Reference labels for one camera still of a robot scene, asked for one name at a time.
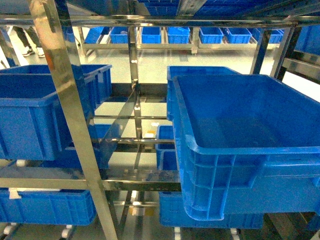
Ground large blue target bin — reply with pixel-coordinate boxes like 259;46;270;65
170;74;320;221

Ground lower right blue bin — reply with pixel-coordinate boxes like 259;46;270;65
159;192;264;229

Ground left blue bin on rack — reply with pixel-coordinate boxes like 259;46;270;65
0;64;113;161

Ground lower left blue bin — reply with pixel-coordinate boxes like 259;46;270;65
0;188;97;226

